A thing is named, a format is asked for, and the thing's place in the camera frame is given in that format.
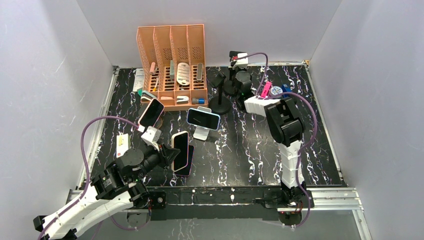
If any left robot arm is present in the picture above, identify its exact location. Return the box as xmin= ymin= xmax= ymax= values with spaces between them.
xmin=33 ymin=144 xmax=181 ymax=240

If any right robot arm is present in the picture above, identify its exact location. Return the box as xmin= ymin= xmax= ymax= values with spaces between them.
xmin=230 ymin=67 xmax=305 ymax=207

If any blue-edged smartphone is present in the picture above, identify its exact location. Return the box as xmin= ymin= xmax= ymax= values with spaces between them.
xmin=186 ymin=108 xmax=221 ymax=131

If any orange plastic file organizer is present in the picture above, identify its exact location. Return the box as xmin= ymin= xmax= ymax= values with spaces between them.
xmin=136 ymin=24 xmax=208 ymax=112

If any white oval label tag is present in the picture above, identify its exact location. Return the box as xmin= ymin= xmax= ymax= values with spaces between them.
xmin=176 ymin=62 xmax=191 ymax=86

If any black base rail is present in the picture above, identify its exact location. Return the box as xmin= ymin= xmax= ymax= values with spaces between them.
xmin=112 ymin=186 xmax=332 ymax=229

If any white stapler in organizer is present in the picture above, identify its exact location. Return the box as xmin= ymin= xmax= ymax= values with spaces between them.
xmin=176 ymin=95 xmax=190 ymax=105

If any magenta-edged black smartphone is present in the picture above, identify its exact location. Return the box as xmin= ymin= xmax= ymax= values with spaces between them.
xmin=174 ymin=145 xmax=195 ymax=177

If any small yellow white box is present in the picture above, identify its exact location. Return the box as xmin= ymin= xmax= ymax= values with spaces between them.
xmin=116 ymin=133 xmax=131 ymax=158

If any black tall phone stand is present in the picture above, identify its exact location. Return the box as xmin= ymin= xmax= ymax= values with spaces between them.
xmin=223 ymin=50 xmax=245 ymax=97

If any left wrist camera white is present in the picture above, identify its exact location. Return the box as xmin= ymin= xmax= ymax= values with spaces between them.
xmin=141 ymin=126 xmax=162 ymax=152

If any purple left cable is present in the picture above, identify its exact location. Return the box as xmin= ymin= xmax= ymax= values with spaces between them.
xmin=37 ymin=115 xmax=145 ymax=240

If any small white blue bottle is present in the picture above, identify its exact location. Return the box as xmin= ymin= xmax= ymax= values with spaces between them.
xmin=269 ymin=86 xmax=283 ymax=97

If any teal small box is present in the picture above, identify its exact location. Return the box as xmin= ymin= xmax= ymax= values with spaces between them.
xmin=137 ymin=88 xmax=157 ymax=102

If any green white small box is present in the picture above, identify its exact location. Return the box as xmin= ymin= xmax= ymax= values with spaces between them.
xmin=169 ymin=59 xmax=175 ymax=82

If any black round-base phone stand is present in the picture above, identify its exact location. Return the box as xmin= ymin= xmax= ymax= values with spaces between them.
xmin=208 ymin=72 xmax=232 ymax=115

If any grey bottle blue cap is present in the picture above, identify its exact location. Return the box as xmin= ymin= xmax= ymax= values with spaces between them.
xmin=191 ymin=97 xmax=206 ymax=105

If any pink highlighter marker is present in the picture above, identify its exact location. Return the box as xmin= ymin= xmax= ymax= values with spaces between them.
xmin=260 ymin=81 xmax=273 ymax=99

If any pink eraser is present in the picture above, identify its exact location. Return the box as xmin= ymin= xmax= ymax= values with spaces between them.
xmin=149 ymin=62 xmax=157 ymax=75

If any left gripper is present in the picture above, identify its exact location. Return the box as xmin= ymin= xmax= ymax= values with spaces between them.
xmin=130 ymin=139 xmax=181 ymax=182

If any beige long stapler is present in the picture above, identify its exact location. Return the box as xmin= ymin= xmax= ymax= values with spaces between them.
xmin=195 ymin=63 xmax=203 ymax=81

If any pink-cased tall smartphone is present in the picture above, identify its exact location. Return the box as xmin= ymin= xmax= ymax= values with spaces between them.
xmin=171 ymin=131 xmax=189 ymax=172

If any blue stapler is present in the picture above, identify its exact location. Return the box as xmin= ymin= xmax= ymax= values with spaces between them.
xmin=281 ymin=84 xmax=292 ymax=96

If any white folding phone stand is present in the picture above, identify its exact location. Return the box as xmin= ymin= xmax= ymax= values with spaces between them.
xmin=193 ymin=106 xmax=212 ymax=141

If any white paper packet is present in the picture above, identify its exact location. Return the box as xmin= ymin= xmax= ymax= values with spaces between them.
xmin=132 ymin=68 xmax=145 ymax=92

